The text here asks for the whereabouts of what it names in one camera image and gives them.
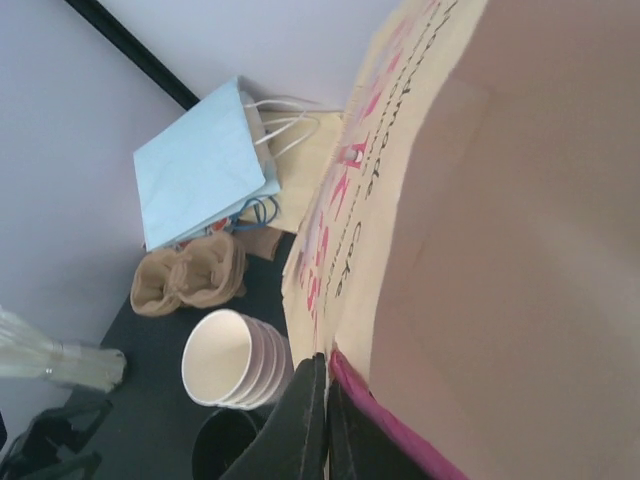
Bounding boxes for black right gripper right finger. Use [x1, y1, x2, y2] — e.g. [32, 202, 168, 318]
[328, 357, 425, 480]

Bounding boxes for black lid stack by cups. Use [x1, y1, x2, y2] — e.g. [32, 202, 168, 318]
[191, 408, 266, 480]

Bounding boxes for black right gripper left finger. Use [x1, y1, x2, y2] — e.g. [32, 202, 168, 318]
[223, 353, 328, 480]

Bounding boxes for light blue paper bag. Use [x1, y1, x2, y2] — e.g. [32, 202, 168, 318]
[133, 77, 281, 251]

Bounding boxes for small stack paper cups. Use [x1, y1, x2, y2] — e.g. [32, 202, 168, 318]
[181, 309, 294, 411]

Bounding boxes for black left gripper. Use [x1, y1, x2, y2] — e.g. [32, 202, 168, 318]
[7, 400, 113, 479]

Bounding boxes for brown kraft paper bag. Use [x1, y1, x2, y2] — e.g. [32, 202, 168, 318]
[234, 112, 342, 260]

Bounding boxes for stacked pulp cup carriers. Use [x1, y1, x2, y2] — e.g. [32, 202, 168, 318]
[130, 232, 247, 317]

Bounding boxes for cream paper bag pink sides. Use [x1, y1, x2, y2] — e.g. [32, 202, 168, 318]
[282, 1, 639, 479]

